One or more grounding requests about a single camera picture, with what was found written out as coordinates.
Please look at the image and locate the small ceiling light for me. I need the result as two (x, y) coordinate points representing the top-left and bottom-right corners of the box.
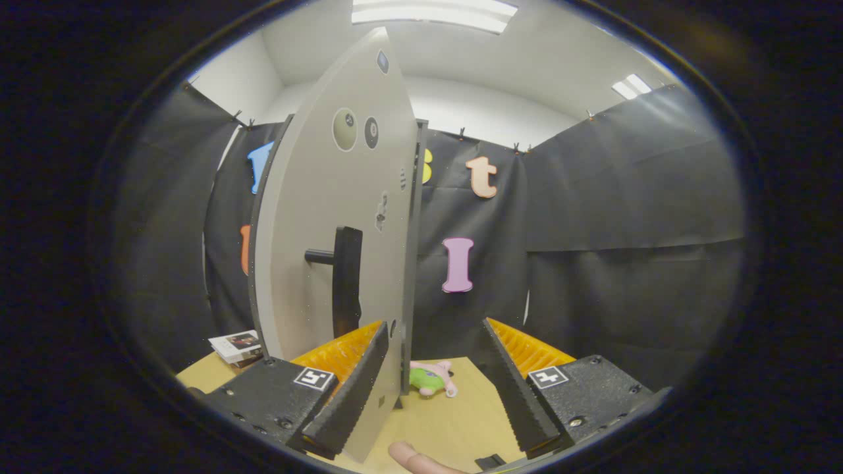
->
(611, 74), (653, 101)

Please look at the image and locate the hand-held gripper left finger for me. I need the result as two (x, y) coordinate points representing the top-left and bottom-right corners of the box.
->
(198, 321), (389, 460)

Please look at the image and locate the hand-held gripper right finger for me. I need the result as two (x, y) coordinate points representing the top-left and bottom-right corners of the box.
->
(483, 317), (672, 460)

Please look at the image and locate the grey shoe cabinet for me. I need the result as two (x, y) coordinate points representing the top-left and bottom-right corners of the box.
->
(398, 118), (430, 409)

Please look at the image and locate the long ceiling light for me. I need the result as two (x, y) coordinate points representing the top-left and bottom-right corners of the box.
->
(351, 0), (519, 35)

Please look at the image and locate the green and pink plush toy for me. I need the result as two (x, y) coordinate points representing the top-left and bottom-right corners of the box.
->
(408, 359), (458, 398)

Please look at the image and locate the black backdrop cloth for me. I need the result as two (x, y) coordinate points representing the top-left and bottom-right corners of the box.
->
(112, 82), (748, 389)

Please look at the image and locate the white book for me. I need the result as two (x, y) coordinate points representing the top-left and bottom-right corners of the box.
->
(208, 330), (263, 364)

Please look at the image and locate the grey shoe cabinet door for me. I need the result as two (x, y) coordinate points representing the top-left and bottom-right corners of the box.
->
(248, 26), (419, 463)

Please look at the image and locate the black door handle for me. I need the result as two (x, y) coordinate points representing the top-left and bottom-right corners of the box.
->
(304, 226), (364, 340)

